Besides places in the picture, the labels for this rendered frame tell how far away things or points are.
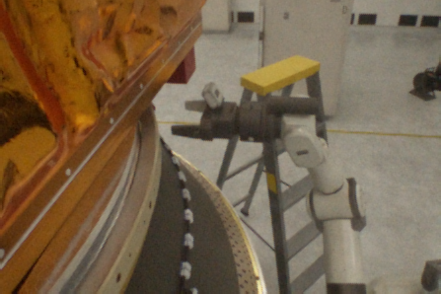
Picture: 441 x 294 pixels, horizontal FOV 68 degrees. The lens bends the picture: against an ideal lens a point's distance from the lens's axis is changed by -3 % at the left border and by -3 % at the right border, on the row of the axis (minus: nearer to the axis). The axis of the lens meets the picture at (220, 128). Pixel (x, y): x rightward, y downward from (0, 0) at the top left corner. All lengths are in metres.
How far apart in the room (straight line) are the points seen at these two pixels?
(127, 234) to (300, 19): 3.30
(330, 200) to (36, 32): 0.69
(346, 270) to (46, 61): 0.72
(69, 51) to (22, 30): 0.07
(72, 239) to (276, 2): 3.32
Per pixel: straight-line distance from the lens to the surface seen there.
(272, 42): 3.76
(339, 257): 0.86
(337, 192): 0.85
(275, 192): 1.68
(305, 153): 0.70
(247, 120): 0.68
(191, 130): 0.69
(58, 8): 0.48
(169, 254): 0.78
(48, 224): 0.56
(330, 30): 3.76
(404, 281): 1.00
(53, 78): 0.50
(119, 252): 0.57
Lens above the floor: 2.15
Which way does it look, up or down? 33 degrees down
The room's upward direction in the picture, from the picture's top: 2 degrees counter-clockwise
